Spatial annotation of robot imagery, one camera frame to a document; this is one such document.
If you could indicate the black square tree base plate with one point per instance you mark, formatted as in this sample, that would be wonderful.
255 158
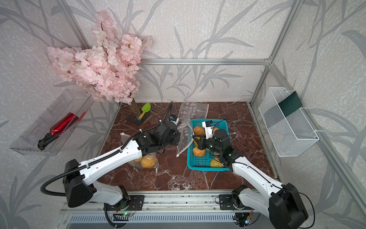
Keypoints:
132 119

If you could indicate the clear dotted zipper bag back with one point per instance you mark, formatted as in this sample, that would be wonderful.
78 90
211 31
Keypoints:
188 111

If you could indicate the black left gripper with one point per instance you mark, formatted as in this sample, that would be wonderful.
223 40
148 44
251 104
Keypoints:
177 136

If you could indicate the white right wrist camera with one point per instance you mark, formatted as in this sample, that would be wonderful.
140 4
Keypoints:
208 127

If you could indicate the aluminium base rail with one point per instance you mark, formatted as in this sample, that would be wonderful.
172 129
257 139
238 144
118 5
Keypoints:
181 201

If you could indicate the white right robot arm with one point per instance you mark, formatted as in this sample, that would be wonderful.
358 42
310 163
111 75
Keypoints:
281 203

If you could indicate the teal plastic basket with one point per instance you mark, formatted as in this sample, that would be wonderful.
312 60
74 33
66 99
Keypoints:
202 163

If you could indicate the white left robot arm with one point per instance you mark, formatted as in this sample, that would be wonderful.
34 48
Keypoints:
79 181

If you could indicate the beige slotted spatula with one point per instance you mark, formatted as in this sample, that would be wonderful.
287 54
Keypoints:
156 110

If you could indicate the clear dotted zipper bag front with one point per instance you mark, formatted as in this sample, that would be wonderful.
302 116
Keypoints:
137 162

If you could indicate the yellow orange potato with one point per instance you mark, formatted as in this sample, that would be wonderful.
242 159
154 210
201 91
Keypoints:
198 153

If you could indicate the artificial pink blossom tree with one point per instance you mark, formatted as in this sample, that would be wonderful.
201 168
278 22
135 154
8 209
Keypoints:
107 70

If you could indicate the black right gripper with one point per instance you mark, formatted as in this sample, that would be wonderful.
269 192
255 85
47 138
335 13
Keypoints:
200 143

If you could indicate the red black hair dryer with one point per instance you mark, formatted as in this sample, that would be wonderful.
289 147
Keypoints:
57 129

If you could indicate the green toy shovel yellow handle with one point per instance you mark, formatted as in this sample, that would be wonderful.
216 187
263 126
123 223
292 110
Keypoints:
146 108

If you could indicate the white wire mesh basket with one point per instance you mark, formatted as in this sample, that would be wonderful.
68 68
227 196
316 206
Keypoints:
292 135

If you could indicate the clear acrylic wall shelf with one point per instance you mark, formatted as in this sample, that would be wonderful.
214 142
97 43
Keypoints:
68 102

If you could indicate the clear dotted zipper bag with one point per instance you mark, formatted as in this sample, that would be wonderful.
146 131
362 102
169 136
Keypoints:
185 129
137 162
188 111

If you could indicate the green potato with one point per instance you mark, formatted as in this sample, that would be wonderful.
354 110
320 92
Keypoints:
215 163

